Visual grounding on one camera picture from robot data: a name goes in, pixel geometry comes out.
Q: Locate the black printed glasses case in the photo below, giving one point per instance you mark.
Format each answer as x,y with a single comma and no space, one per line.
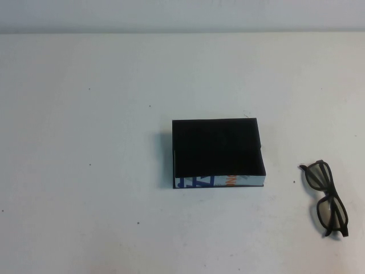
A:
216,145

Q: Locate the black framed glasses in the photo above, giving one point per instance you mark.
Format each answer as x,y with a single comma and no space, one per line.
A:
328,174

